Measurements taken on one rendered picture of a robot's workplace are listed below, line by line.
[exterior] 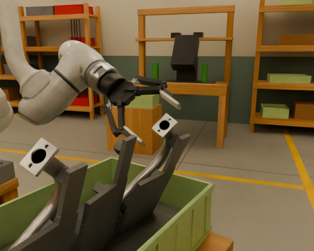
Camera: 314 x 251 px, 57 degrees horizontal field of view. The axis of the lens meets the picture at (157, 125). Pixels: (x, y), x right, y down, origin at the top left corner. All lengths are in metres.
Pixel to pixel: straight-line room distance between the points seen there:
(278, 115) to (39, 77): 4.61
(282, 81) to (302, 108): 0.55
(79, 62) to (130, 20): 5.25
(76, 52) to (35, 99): 0.18
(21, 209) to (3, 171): 0.39
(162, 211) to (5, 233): 0.45
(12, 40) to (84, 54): 0.22
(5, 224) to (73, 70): 0.45
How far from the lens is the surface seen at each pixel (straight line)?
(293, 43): 5.14
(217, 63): 5.65
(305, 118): 5.28
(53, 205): 0.62
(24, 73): 0.93
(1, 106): 1.35
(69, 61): 0.89
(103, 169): 1.08
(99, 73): 0.83
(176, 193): 0.98
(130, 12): 6.13
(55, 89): 0.88
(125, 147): 0.65
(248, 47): 5.62
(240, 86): 5.65
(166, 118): 0.72
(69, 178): 0.52
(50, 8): 6.37
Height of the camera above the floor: 1.35
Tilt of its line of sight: 14 degrees down
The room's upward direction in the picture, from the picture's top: straight up
